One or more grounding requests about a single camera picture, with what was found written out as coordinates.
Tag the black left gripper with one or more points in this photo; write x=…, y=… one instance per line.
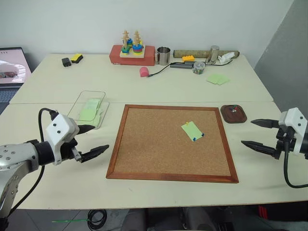
x=68, y=150

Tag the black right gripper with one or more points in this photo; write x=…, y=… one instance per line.
x=286, y=139

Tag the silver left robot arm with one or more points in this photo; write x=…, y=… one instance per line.
x=14, y=154

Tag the green sticky note pad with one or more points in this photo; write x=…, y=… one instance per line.
x=225, y=81
x=214, y=79

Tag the wood-framed cork board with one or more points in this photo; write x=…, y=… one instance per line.
x=156, y=144

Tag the green sticky note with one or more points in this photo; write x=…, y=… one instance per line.
x=191, y=132

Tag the black rectangular block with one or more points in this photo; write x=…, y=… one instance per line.
x=66, y=62

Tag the glass jar of pins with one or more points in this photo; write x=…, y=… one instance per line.
x=198, y=68

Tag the brown square dish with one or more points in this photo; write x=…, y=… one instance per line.
x=228, y=118

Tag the clear plastic tray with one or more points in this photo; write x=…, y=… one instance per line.
x=81, y=95

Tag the red object under table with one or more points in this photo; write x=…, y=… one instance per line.
x=263, y=212

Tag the green zip tie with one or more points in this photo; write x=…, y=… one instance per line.
x=69, y=220

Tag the yellow and black eraser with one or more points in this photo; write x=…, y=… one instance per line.
x=77, y=58

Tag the crumpled white paper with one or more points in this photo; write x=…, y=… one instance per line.
x=226, y=58

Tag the red brick block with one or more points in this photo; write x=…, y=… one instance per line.
x=115, y=55

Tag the tall steel cup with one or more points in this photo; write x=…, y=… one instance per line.
x=212, y=55

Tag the wooden peg stacking toy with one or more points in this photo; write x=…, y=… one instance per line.
x=132, y=51

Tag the grey laptop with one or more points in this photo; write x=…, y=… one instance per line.
x=10, y=67

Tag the yellow toy brick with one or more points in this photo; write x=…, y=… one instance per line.
x=188, y=58

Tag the long brown cork roll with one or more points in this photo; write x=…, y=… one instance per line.
x=192, y=53

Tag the stainless steel mug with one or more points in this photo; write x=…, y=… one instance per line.
x=164, y=57

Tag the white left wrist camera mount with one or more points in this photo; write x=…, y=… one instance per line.
x=61, y=125

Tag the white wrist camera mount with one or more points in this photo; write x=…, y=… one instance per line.
x=61, y=125
x=294, y=120

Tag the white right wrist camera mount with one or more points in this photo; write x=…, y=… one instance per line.
x=294, y=120

